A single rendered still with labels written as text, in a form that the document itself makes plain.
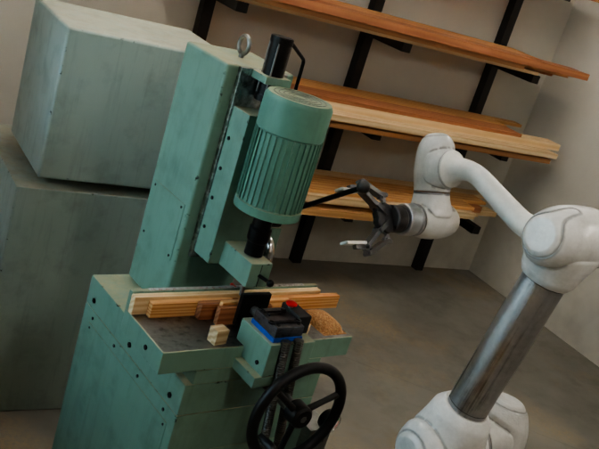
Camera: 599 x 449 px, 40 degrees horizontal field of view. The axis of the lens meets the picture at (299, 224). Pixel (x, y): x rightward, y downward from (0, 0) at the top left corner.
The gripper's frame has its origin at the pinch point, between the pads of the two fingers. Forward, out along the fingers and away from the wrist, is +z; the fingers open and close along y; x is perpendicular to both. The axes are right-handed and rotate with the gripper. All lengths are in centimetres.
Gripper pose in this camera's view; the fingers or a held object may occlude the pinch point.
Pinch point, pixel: (344, 216)
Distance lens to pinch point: 212.2
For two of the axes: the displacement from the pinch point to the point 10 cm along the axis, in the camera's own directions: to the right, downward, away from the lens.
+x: 6.3, -1.8, -7.6
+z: -7.7, -0.3, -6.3
